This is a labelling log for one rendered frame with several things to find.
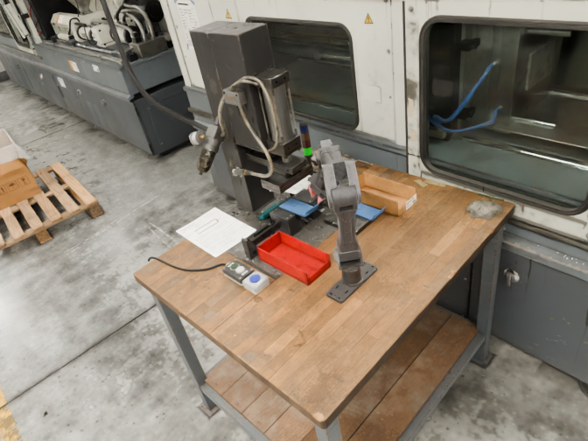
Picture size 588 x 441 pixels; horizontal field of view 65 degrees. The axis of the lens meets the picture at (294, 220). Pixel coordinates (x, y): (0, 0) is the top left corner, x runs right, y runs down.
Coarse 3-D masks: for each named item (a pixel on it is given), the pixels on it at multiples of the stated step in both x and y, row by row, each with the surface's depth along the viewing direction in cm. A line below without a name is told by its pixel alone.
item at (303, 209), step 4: (288, 200) 184; (292, 200) 184; (296, 200) 184; (284, 204) 182; (288, 204) 182; (292, 204) 182; (296, 204) 181; (300, 204) 181; (304, 204) 181; (288, 208) 179; (292, 208) 179; (296, 208) 178; (300, 208) 178; (304, 208) 178; (308, 208) 177; (312, 208) 173; (316, 208) 177; (296, 212) 176; (300, 212) 176; (304, 212) 176; (308, 212) 172; (304, 216) 173
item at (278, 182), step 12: (252, 156) 179; (264, 156) 180; (276, 156) 178; (276, 168) 172; (288, 168) 167; (300, 168) 169; (264, 180) 170; (276, 180) 169; (288, 180) 168; (300, 180) 173; (276, 192) 169
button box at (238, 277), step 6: (150, 258) 186; (156, 258) 182; (168, 264) 177; (222, 264) 171; (228, 264) 167; (240, 264) 166; (186, 270) 172; (192, 270) 172; (198, 270) 171; (222, 270) 166; (228, 270) 165; (234, 270) 164; (246, 270) 163; (252, 270) 163; (228, 276) 166; (234, 276) 162; (240, 276) 161; (246, 276) 161; (240, 282) 160
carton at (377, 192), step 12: (360, 180) 196; (372, 180) 195; (384, 180) 190; (360, 192) 187; (372, 192) 195; (384, 192) 193; (396, 192) 189; (408, 192) 185; (372, 204) 186; (384, 204) 181; (396, 204) 176; (408, 204) 181
